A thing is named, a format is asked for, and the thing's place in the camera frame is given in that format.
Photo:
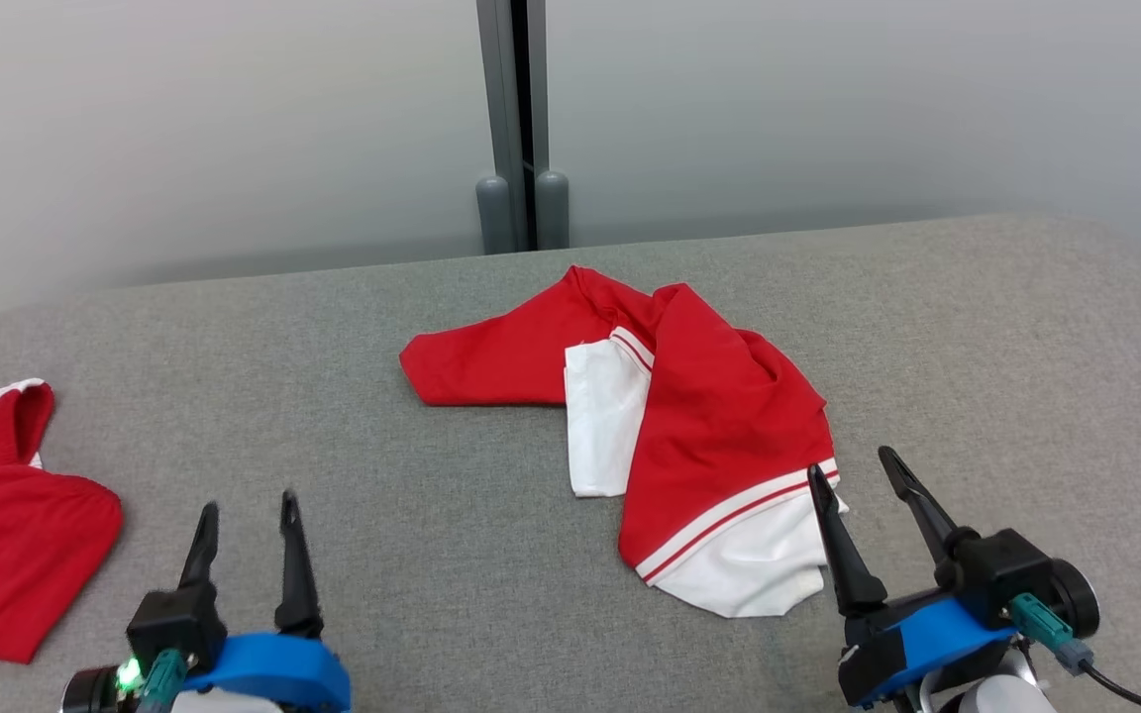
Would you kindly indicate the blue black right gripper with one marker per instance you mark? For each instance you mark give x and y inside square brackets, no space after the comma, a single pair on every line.
[917,639]

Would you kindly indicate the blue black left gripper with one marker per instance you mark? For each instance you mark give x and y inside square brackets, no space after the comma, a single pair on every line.
[283,668]

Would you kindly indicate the red white basketball jersey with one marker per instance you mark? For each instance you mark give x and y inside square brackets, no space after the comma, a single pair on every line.
[729,416]

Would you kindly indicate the red shorts with white stripe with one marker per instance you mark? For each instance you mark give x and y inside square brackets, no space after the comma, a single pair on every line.
[6,555]

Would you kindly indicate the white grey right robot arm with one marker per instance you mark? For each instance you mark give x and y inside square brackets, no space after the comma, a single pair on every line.
[996,693]

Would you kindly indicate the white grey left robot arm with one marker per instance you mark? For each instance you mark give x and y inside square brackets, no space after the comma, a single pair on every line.
[224,703]

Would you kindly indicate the grey cylindrical partition foot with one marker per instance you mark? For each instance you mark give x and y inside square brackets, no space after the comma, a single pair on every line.
[494,213]
[552,208]

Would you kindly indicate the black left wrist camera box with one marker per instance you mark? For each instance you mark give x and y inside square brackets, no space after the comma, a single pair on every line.
[174,619]

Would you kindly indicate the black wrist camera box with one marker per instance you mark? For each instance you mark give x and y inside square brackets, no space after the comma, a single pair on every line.
[174,619]
[1001,569]

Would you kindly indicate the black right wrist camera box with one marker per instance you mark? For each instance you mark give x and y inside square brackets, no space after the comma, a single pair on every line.
[1001,569]

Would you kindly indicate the grey partition post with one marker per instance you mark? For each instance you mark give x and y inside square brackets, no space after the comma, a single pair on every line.
[511,89]

